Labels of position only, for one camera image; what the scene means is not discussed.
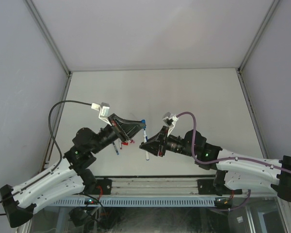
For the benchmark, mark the perforated blue cable tray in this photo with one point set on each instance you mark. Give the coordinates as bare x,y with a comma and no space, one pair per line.
78,201

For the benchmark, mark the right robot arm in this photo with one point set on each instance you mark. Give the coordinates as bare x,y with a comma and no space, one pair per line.
233,171

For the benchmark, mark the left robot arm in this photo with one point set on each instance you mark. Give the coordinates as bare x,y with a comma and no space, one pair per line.
68,176

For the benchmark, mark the aluminium rail frame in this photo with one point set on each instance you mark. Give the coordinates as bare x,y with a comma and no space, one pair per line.
145,185

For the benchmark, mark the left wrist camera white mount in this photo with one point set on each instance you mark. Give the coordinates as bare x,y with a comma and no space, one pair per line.
103,110

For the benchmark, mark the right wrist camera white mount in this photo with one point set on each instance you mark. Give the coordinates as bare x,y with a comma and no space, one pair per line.
170,120

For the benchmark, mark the white pen blue print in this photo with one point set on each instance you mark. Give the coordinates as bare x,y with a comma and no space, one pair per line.
115,148

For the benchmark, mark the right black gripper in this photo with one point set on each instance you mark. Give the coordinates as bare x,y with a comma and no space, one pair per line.
163,141

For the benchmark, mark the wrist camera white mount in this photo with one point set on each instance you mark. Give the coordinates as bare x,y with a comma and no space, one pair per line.
103,110
170,120

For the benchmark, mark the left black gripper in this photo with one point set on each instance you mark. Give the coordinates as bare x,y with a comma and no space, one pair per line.
119,128

